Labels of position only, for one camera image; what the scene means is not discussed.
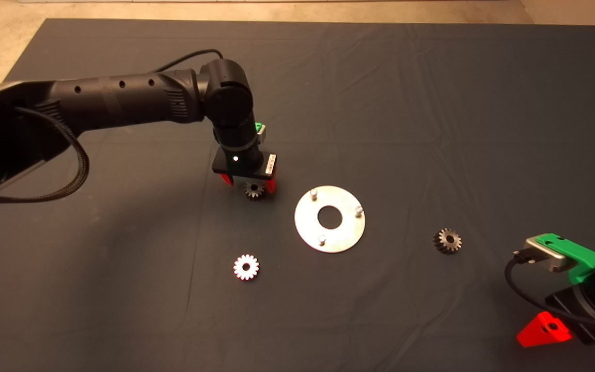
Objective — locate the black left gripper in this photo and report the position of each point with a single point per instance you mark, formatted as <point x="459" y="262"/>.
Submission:
<point x="235" y="164"/>

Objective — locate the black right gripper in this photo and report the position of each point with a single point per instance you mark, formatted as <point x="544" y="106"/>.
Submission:
<point x="584" y="316"/>

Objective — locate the steel planetary gear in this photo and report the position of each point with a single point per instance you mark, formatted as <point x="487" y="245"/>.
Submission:
<point x="240" y="273"/>
<point x="254" y="191"/>
<point x="444" y="247"/>

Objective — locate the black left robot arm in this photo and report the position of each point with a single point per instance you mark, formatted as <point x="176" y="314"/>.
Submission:
<point x="122" y="98"/>

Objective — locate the round metal carrier plate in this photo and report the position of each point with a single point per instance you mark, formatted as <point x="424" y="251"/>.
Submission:
<point x="308" y="227"/>

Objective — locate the dark grey table cloth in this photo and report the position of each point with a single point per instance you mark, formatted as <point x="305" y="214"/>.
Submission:
<point x="380" y="103"/>

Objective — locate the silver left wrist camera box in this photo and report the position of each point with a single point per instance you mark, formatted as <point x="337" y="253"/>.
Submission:
<point x="263" y="137"/>

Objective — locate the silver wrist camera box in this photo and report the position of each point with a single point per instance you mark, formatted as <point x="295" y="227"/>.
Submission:
<point x="548" y="253"/>
<point x="263" y="137"/>

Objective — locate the green left camera mount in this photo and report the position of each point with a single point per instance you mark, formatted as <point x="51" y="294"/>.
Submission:
<point x="259" y="126"/>

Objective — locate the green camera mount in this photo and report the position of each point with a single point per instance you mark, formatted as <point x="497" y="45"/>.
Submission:
<point x="259" y="126"/>
<point x="579" y="256"/>

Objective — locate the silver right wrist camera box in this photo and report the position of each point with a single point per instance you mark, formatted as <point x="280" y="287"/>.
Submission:
<point x="548" y="253"/>

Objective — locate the green right camera mount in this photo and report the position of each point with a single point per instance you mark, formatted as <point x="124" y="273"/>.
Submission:
<point x="579" y="256"/>

